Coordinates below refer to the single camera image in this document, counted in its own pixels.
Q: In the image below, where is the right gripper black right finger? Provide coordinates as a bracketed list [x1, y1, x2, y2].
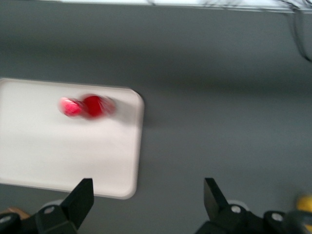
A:
[195, 177, 264, 234]

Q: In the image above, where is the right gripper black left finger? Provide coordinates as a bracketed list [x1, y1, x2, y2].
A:
[35, 177, 95, 234]

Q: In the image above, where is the red coke bottle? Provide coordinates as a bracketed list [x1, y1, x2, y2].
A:
[58, 93, 117, 121]

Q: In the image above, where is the beige rectangular tray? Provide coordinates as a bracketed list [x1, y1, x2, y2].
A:
[0, 78, 145, 200]

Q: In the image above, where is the wooden two-drawer cabinet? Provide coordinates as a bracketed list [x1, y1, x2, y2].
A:
[3, 206, 29, 218]

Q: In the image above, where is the yellow lemon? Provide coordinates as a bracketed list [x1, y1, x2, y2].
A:
[295, 194, 312, 213]

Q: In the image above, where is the thin black looped cable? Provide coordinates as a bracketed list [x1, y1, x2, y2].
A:
[287, 7, 312, 62]

